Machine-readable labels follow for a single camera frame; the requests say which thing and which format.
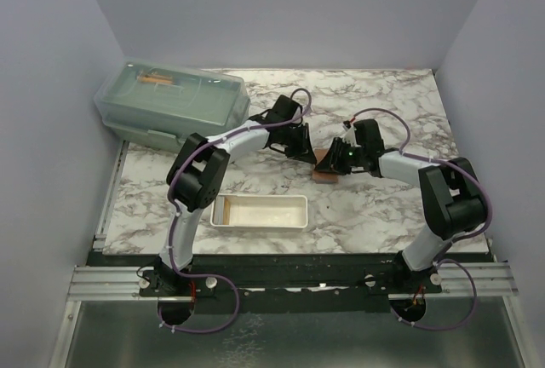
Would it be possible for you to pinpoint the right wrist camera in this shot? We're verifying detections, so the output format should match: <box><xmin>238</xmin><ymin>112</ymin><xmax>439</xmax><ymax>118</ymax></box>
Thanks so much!
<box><xmin>342</xmin><ymin>120</ymin><xmax>357</xmax><ymax>146</ymax></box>

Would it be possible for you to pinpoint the white plastic tray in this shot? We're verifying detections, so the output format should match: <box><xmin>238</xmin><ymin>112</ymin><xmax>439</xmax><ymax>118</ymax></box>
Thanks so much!
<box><xmin>209</xmin><ymin>193</ymin><xmax>309</xmax><ymax>232</ymax></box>

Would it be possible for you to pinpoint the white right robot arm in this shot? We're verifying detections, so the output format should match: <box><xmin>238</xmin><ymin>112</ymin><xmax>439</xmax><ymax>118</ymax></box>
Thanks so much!
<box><xmin>315</xmin><ymin>119</ymin><xmax>490</xmax><ymax>293</ymax></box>

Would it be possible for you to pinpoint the tan leather card holder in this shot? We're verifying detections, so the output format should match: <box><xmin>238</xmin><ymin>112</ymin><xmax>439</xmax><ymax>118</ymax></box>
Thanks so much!
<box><xmin>312</xmin><ymin>148</ymin><xmax>338</xmax><ymax>184</ymax></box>

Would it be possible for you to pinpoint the green translucent storage box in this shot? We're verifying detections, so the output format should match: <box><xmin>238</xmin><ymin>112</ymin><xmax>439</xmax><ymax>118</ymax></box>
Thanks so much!
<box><xmin>95</xmin><ymin>59</ymin><xmax>250</xmax><ymax>152</ymax></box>

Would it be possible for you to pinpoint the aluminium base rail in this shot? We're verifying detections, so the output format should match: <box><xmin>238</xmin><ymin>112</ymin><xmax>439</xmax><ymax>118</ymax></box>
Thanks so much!
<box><xmin>67</xmin><ymin>262</ymin><xmax>519</xmax><ymax>302</ymax></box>

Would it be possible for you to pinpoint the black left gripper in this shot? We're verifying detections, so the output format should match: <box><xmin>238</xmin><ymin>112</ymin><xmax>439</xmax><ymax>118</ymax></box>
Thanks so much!
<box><xmin>279</xmin><ymin>123</ymin><xmax>317</xmax><ymax>164</ymax></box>

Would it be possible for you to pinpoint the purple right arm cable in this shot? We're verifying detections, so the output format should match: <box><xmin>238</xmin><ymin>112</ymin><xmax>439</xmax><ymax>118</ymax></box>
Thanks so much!
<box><xmin>344</xmin><ymin>107</ymin><xmax>495</xmax><ymax>332</ymax></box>

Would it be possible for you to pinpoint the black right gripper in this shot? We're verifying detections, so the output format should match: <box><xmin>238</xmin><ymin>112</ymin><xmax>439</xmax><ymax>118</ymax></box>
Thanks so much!
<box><xmin>315</xmin><ymin>138</ymin><xmax>365</xmax><ymax>176</ymax></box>

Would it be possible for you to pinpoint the stack of cards in tray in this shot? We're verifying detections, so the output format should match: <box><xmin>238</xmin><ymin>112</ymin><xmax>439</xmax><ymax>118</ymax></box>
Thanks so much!
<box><xmin>210</xmin><ymin>195</ymin><xmax>231</xmax><ymax>227</ymax></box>

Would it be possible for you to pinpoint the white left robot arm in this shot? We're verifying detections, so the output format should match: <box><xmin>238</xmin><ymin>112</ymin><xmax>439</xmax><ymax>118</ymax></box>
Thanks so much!
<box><xmin>153</xmin><ymin>88</ymin><xmax>317</xmax><ymax>296</ymax></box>

